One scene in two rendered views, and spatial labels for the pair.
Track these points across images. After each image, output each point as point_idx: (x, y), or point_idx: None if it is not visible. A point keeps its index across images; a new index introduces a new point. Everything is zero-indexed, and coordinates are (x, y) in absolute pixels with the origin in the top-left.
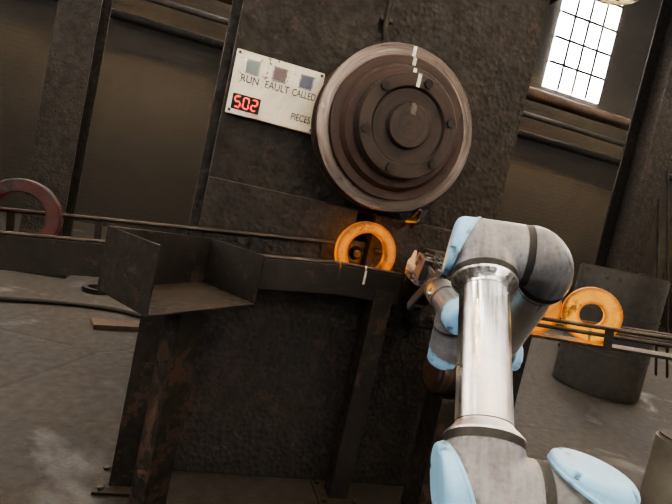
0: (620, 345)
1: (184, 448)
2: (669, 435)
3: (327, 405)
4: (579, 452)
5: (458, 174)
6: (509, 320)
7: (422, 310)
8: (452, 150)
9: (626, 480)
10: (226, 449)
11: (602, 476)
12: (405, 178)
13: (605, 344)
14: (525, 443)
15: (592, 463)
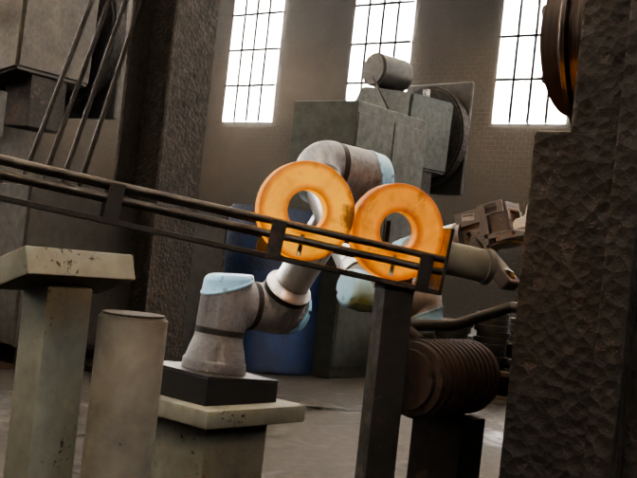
0: (245, 248)
1: None
2: (154, 314)
3: None
4: (239, 275)
5: (559, 60)
6: (310, 218)
7: (499, 285)
8: (558, 35)
9: (212, 273)
10: None
11: (225, 273)
12: (559, 112)
13: (265, 249)
14: (266, 277)
15: (230, 274)
